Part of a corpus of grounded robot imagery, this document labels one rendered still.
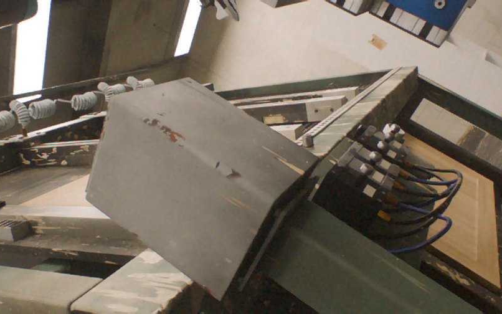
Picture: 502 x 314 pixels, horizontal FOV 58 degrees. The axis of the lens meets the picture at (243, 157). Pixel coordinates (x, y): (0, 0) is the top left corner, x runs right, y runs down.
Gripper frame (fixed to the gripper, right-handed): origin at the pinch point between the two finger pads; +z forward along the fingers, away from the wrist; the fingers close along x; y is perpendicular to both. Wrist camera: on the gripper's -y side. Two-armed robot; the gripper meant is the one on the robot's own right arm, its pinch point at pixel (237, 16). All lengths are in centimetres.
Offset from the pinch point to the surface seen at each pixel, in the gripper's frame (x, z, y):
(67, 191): 63, 19, 33
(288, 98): -30.6, 29.5, 17.7
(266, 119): -11.4, 31.5, 19.8
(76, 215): 80, 27, 9
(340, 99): -13.1, 40.5, -7.2
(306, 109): -12.2, 36.8, 4.9
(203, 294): 95, 45, -26
